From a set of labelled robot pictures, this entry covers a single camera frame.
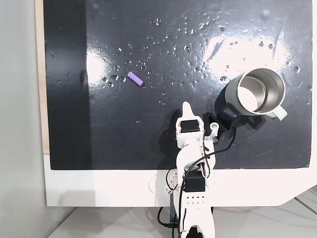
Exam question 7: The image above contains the purple ribbed pen grip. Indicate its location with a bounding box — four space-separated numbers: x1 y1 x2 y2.
127 71 145 87

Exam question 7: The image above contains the black shiny mat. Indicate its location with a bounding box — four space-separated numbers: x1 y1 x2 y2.
43 0 313 171

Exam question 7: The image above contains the white board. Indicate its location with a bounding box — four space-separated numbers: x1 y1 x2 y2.
43 153 317 208

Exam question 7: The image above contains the beige wooden board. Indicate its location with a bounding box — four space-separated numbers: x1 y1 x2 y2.
34 0 52 155

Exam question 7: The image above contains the black camera cable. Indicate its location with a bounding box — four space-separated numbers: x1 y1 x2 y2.
177 123 237 238

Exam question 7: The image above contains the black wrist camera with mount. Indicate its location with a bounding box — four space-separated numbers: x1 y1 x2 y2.
202 103 267 144

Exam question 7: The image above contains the steel cup with green handle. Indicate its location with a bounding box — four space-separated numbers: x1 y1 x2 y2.
224 68 288 121

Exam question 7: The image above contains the black power cable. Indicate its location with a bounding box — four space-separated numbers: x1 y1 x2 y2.
157 206 179 230

